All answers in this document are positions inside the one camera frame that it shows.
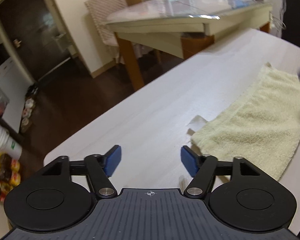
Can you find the chair with patterned cover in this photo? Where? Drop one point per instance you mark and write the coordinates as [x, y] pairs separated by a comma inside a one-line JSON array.
[[102, 15]]

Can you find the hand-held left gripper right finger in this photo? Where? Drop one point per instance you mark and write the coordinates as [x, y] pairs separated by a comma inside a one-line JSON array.
[[188, 160]]

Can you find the row of cans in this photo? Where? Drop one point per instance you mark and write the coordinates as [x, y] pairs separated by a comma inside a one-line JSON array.
[[28, 110]]

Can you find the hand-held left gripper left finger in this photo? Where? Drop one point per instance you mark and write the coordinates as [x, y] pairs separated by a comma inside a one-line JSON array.
[[113, 158]]

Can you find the stack of white paper cups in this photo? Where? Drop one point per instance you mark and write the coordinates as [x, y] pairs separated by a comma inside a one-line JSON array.
[[5, 142]]

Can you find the cream terry towel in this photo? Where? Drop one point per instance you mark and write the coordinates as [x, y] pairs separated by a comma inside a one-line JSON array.
[[255, 120]]

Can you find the dark glass door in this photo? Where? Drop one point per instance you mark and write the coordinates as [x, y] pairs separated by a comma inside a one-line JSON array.
[[32, 30]]

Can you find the white cabinet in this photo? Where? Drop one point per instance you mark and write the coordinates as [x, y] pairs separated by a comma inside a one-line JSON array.
[[10, 85]]

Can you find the bag of colourful snacks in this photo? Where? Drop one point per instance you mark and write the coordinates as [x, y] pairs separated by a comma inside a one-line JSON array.
[[5, 175]]

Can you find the glass-topped dining table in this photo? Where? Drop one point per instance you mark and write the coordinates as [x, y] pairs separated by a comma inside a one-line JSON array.
[[175, 10]]

